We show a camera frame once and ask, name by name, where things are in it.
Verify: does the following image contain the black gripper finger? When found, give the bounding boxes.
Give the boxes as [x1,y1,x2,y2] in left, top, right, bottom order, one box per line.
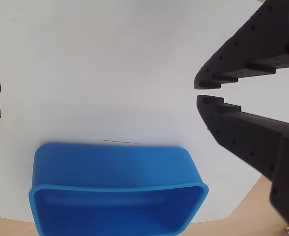
[194,0,289,90]
[197,94,289,235]

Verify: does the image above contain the blue rectangular plastic bin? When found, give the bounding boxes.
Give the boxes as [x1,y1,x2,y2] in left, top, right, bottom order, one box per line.
[28,142,209,236]

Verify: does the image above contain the white rectangular board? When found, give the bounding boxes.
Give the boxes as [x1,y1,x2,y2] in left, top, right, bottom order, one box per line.
[0,0,289,225]

